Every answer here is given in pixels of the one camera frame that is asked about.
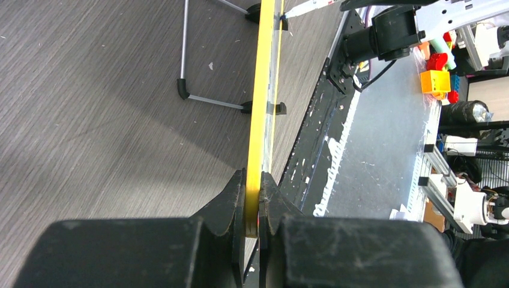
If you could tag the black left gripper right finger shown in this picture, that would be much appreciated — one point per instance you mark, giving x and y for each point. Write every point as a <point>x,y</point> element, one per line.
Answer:
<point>304,251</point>

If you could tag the red toy block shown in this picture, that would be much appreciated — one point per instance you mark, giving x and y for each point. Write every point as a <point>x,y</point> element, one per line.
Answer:
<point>437,61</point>

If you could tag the aluminium frame rail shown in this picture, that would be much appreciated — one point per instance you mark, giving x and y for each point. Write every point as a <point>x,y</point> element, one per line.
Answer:
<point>451,196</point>

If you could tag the yellow framed whiteboard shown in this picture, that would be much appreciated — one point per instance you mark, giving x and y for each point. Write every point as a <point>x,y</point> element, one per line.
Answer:
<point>263,110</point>

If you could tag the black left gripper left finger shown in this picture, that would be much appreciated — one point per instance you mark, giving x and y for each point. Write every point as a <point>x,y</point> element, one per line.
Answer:
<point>203,250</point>

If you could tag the metal whiteboard stand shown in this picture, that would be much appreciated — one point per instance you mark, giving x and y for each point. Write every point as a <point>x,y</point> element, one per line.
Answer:
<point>218,50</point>

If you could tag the orange yellow toy block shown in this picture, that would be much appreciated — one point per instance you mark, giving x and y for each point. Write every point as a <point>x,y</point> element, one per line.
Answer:
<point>435,82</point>

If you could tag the white blue marker pen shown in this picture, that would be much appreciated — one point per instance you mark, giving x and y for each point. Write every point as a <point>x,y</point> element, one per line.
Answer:
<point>307,7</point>

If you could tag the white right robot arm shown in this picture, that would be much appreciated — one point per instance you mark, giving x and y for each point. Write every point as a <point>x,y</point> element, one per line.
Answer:
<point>406,24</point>

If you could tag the white toothed cable rail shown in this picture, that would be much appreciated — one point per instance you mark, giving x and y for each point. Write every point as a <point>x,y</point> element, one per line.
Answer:
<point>336,147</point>

